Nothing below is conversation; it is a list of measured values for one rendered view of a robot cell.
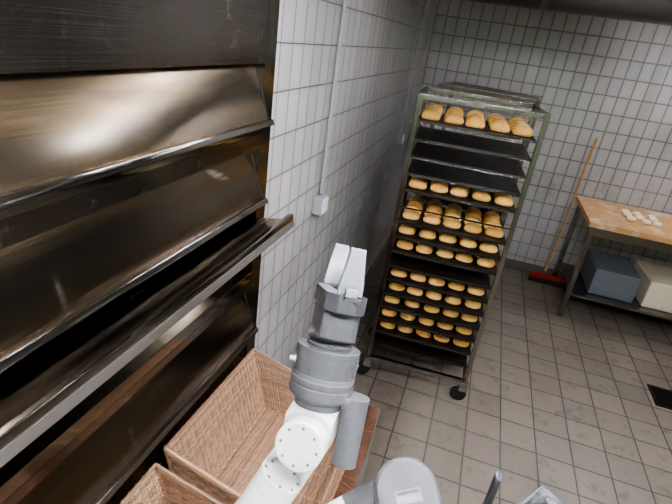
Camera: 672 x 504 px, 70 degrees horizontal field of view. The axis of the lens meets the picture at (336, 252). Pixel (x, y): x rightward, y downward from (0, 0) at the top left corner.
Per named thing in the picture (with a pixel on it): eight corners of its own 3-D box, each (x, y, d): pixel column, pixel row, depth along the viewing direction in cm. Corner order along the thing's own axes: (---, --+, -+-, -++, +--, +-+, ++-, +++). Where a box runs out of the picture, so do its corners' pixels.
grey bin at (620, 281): (587, 292, 417) (596, 268, 407) (579, 270, 460) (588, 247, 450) (631, 303, 408) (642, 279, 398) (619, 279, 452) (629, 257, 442)
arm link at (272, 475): (316, 386, 72) (269, 457, 73) (298, 404, 63) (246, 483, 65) (351, 413, 71) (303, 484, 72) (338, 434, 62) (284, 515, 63)
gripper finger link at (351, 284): (370, 250, 61) (360, 298, 61) (346, 245, 60) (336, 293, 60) (373, 251, 59) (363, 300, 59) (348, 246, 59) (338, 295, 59)
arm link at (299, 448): (303, 358, 71) (288, 432, 72) (278, 375, 61) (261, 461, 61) (376, 378, 69) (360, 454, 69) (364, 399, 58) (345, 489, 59)
